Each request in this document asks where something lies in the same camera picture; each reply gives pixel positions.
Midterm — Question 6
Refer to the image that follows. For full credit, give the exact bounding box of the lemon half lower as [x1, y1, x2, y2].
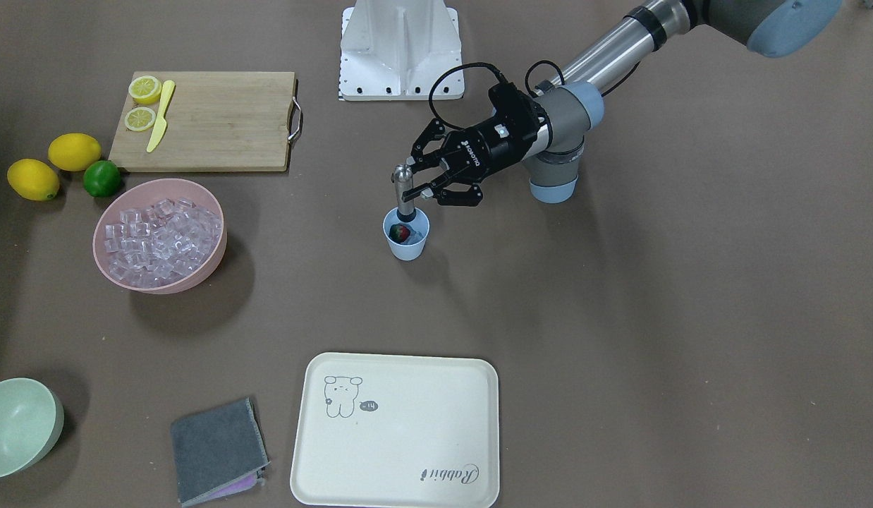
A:
[123, 107, 157, 132]

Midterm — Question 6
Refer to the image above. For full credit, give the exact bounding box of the light blue plastic cup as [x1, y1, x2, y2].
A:
[382, 207, 430, 261]

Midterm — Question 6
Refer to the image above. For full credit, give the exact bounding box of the green lime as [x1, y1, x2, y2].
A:
[83, 160, 123, 198]

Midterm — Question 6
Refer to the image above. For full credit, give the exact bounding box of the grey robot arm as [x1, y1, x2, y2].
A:
[391, 1, 841, 221]

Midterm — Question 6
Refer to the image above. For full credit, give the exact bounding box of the grey folded cloth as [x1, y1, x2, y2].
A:
[170, 397, 269, 507]

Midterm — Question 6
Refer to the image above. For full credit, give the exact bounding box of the lemon half upper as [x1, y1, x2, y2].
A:
[128, 75, 162, 106]

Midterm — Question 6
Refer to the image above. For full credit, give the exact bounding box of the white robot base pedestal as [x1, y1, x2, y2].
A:
[338, 1, 465, 101]

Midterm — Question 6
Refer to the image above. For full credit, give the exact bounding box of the yellow plastic knife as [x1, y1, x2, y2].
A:
[145, 80, 176, 153]

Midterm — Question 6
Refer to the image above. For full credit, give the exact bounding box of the pile of clear ice cubes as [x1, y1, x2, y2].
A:
[99, 197, 224, 289]

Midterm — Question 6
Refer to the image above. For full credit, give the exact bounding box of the lemon half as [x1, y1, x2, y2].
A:
[128, 75, 162, 106]
[123, 107, 157, 132]

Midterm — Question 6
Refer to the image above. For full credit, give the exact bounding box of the pink bowl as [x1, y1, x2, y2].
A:
[92, 178, 227, 294]

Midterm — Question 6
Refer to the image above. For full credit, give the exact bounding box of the wooden cutting board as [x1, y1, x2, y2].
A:
[108, 70, 302, 173]

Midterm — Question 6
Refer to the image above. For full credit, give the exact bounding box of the red strawberry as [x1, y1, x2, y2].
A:
[388, 222, 413, 244]

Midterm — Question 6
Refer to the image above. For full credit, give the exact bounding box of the light green bowl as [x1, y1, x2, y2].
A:
[0, 378, 65, 478]

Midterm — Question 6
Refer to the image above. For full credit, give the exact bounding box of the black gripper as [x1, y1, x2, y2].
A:
[405, 83, 550, 207]

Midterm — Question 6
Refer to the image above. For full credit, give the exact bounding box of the cream rabbit tray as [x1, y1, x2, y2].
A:
[289, 351, 501, 507]

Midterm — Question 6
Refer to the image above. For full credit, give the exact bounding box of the steel muddler with black tip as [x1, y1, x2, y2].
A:
[391, 164, 417, 223]

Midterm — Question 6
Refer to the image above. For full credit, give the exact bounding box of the whole yellow lemon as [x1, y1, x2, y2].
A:
[49, 133, 102, 171]
[6, 158, 61, 202]

